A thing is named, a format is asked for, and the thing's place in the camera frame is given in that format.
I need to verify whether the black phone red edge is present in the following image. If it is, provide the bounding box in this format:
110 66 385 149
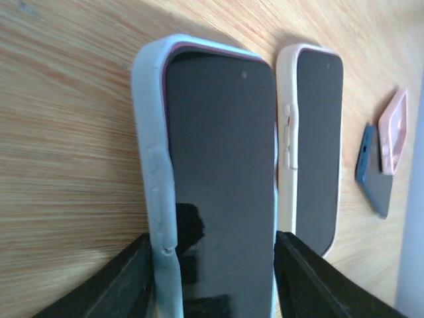
155 43 276 317

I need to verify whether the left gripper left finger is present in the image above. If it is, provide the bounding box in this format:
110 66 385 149
35 234 154 317

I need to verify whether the blue phone black screen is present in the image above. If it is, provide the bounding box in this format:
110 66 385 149
355 124 393 219

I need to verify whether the light blue phone case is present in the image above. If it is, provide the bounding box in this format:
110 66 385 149
131 34 278 317

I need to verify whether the pink translucent phone case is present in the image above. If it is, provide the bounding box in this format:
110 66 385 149
378 89 408 176

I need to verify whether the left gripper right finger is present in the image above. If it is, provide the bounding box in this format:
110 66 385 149
274 231 403 317

